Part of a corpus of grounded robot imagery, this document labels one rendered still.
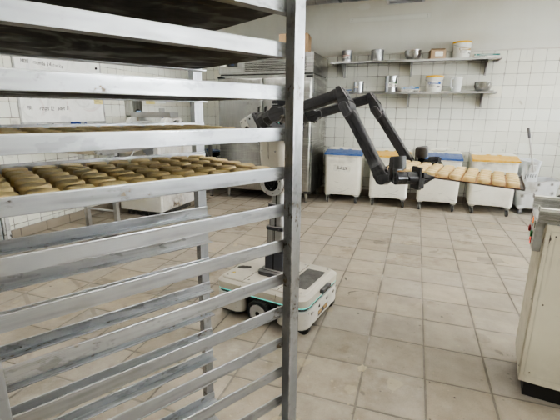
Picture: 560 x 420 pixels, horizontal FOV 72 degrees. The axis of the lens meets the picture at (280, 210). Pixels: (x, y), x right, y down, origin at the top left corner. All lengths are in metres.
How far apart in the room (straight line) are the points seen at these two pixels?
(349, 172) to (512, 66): 2.52
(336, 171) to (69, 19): 5.07
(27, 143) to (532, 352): 2.04
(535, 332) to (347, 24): 5.09
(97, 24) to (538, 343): 2.02
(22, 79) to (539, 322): 2.01
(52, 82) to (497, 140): 5.87
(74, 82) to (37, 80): 0.05
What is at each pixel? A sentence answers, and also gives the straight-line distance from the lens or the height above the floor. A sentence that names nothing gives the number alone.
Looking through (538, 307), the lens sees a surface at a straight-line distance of 2.07.
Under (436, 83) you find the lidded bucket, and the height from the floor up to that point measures 1.67.
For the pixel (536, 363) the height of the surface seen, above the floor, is 0.19.
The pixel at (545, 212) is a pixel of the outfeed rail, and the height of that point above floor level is 0.89.
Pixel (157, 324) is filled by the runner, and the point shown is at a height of 0.87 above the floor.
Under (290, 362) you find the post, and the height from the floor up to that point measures 0.65.
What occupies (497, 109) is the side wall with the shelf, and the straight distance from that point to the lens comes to 6.18.
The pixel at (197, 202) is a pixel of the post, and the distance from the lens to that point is 1.28.
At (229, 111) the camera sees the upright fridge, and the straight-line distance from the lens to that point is 5.77.
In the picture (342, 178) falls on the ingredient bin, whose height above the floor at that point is 0.36.
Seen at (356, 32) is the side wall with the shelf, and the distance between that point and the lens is 6.27.
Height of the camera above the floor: 1.28
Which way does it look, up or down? 14 degrees down
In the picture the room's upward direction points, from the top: 1 degrees clockwise
